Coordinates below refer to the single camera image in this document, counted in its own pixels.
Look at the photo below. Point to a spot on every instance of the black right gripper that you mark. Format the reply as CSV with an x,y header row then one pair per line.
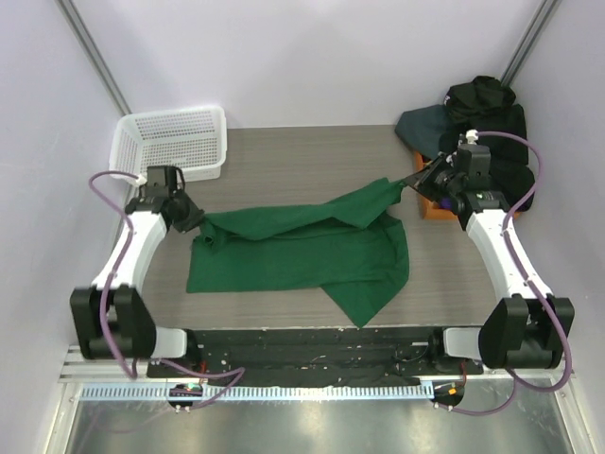
x,y
426,175

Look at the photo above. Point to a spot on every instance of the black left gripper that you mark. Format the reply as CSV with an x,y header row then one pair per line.
x,y
195,213

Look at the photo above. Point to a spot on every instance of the green t shirt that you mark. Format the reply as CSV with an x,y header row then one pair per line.
x,y
351,247

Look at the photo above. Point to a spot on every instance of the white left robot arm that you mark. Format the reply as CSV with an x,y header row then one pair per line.
x,y
110,316

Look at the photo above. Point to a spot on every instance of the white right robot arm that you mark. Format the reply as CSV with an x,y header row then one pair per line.
x,y
529,324

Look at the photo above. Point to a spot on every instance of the orange tray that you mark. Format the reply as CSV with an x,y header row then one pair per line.
x,y
430,208

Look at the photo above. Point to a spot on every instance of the white plastic basket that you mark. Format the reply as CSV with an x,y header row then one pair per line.
x,y
193,139

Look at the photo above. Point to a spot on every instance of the dark teal t shirt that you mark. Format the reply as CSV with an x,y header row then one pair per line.
x,y
421,129

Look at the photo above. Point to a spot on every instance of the black t shirt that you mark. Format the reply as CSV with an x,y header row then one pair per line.
x,y
485,104

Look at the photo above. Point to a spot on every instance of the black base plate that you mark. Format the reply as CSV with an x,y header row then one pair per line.
x,y
317,358

